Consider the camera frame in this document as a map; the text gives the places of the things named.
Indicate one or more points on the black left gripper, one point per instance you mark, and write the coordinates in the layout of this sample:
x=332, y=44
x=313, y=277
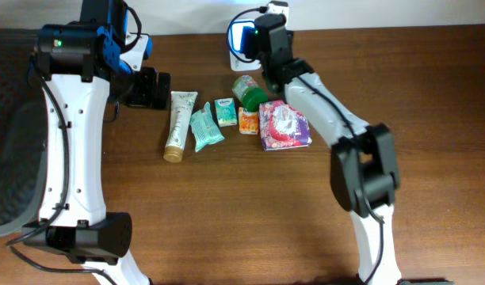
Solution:
x=147, y=96

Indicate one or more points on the red purple floral pack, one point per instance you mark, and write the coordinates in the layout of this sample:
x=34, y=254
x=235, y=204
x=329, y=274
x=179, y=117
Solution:
x=282, y=127

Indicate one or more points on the green tissue pack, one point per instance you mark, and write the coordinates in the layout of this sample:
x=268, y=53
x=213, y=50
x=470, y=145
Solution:
x=225, y=112

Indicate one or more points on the teal wet wipes pack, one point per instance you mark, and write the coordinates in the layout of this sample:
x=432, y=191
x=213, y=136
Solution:
x=204, y=129

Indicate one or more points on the grey plastic mesh basket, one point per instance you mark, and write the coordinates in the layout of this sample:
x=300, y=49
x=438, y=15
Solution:
x=23, y=132

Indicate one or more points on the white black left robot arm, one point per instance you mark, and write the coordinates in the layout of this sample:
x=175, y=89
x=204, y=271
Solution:
x=82, y=66

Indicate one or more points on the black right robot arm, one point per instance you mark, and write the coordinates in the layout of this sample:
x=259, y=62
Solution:
x=364, y=173

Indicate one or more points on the white tube gold cap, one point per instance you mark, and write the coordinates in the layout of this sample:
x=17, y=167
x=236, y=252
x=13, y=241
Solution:
x=182, y=104

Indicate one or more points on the white barcode scanner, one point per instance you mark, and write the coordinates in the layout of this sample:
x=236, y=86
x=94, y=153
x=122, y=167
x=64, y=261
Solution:
x=239, y=62

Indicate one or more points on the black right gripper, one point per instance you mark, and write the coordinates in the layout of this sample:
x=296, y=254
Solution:
x=250, y=40

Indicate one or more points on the green lid jar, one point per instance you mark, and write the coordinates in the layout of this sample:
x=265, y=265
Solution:
x=249, y=93

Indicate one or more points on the orange tissue pack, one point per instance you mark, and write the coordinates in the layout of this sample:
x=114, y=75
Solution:
x=248, y=122

